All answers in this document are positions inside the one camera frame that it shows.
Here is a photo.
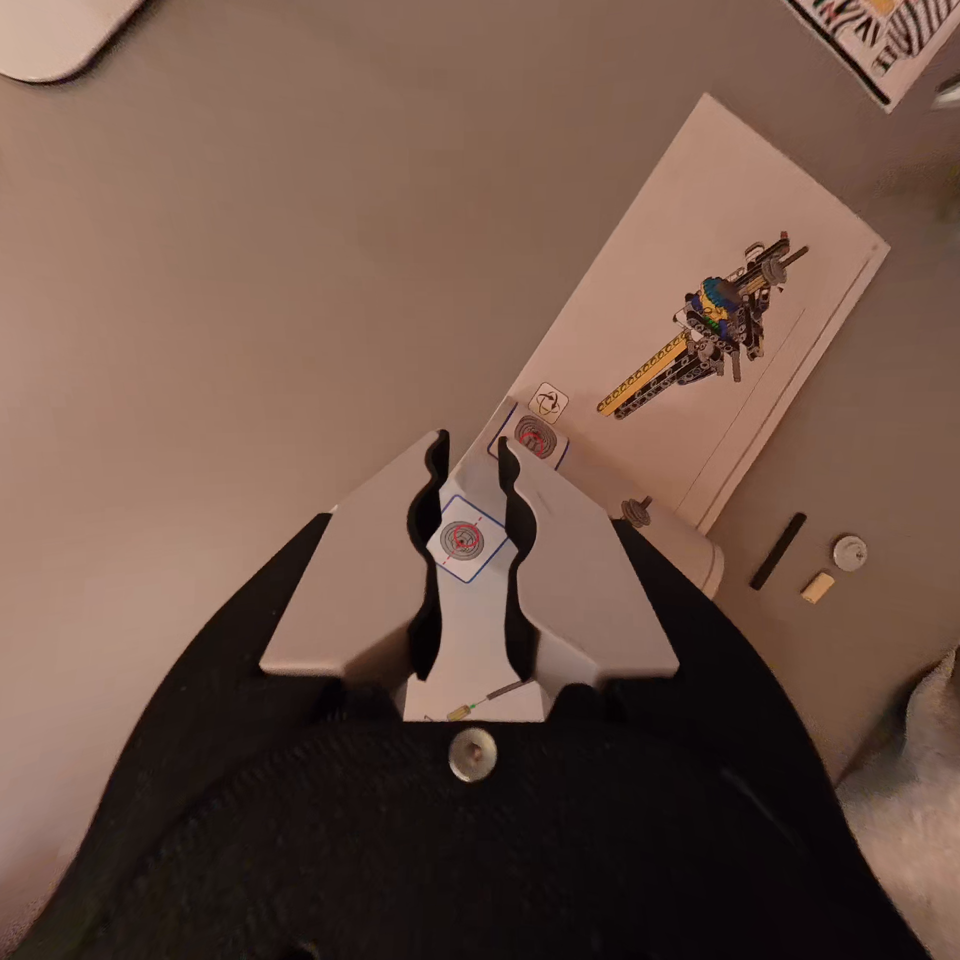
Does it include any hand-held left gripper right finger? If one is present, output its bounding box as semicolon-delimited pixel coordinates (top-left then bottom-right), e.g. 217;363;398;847
497;438;681;708

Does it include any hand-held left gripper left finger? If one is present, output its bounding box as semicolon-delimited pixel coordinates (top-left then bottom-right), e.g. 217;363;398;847
258;429;451;706

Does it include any black lego axle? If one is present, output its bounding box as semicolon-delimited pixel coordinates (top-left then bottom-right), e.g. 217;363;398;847
750;512;808;592

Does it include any white lego instruction booklet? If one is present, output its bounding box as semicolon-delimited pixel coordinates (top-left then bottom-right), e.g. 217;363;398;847
403;91;892;723

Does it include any book stand with black board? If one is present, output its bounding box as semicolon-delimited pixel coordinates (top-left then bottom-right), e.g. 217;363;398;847
0;0;145;84

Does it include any zebra striped sticker sheet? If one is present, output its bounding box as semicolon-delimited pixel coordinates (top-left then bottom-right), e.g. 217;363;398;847
783;0;960;115

